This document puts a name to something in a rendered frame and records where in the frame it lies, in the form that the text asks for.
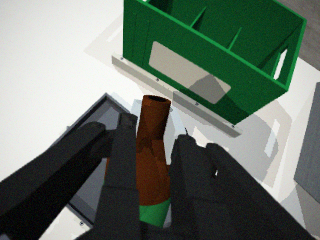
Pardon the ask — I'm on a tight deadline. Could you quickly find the brown bottle with green base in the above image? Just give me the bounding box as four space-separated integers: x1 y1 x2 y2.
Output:
136 95 171 227

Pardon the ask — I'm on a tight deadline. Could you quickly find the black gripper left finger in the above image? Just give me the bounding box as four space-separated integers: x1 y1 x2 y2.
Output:
0 99 142 240

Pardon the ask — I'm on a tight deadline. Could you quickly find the green crate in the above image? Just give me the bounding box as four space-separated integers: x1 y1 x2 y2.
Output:
122 0 307 125

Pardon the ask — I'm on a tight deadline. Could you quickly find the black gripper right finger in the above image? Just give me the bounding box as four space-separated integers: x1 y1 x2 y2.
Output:
163 106 317 240

